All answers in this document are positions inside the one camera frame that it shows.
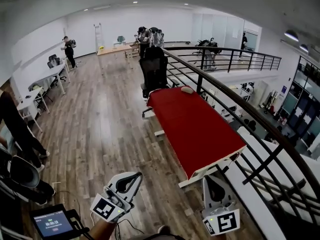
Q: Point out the black screen device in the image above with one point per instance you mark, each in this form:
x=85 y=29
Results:
x=50 y=222

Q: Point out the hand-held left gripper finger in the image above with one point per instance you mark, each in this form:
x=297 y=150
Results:
x=136 y=187
x=120 y=177

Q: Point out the white desk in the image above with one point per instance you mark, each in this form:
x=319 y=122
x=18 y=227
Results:
x=51 y=74
x=30 y=100

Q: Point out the beige rounded item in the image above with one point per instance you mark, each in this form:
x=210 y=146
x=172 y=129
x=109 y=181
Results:
x=187 y=89

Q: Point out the green chair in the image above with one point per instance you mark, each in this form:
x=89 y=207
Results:
x=121 y=39

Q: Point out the grey shell chair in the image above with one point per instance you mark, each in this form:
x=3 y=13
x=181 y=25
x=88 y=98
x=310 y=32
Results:
x=23 y=171

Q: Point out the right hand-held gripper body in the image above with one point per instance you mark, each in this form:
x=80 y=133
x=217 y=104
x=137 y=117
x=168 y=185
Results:
x=226 y=222

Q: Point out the yellow flowers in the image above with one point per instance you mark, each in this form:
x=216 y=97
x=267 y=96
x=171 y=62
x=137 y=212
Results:
x=101 y=48

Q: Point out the black device mount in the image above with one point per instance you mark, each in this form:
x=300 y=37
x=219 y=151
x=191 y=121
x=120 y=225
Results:
x=77 y=222

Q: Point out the person's dark clothing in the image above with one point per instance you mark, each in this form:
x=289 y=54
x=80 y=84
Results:
x=170 y=235

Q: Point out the black mesh office chair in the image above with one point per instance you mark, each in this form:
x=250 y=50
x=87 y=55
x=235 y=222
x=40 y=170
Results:
x=53 y=61

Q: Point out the white ladder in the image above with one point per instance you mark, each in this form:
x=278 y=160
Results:
x=98 y=37

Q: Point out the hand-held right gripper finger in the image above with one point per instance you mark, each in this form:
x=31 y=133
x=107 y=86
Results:
x=206 y=191
x=225 y=192

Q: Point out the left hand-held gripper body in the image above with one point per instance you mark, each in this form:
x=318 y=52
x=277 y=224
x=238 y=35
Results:
x=122 y=203

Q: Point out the red covered table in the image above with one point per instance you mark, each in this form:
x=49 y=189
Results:
x=192 y=126

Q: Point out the black metal railing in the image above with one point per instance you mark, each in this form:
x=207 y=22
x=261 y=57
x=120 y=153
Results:
x=250 y=106

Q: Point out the person's left forearm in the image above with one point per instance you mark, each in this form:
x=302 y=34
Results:
x=101 y=230

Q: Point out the round wall lamp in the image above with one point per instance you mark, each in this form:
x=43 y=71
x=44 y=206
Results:
x=291 y=35
x=304 y=48

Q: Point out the light wooden table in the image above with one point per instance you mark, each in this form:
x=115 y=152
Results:
x=115 y=50

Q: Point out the wooden shelf rack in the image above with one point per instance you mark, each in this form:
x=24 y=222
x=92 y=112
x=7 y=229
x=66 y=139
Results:
x=132 y=51

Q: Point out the grey mesh office chair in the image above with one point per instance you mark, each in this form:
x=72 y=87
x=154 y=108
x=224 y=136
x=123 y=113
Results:
x=157 y=37

